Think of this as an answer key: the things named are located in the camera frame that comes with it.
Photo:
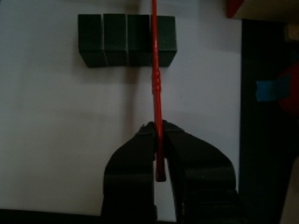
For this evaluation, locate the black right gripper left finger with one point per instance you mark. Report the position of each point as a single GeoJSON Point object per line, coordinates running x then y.
{"type": "Point", "coordinates": [128, 180]}

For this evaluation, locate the dark green sushi piece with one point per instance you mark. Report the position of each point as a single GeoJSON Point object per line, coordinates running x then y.
{"type": "Point", "coordinates": [139, 40]}
{"type": "Point", "coordinates": [91, 40]}
{"type": "Point", "coordinates": [165, 40]}
{"type": "Point", "coordinates": [115, 40]}

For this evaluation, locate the thin red toy knife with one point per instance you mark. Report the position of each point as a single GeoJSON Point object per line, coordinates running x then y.
{"type": "Point", "coordinates": [156, 87]}

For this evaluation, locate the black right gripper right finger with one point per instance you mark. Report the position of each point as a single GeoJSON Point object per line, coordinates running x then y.
{"type": "Point", "coordinates": [201, 180]}

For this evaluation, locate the blue tape patch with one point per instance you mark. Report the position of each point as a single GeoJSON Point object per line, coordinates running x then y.
{"type": "Point", "coordinates": [268, 91]}

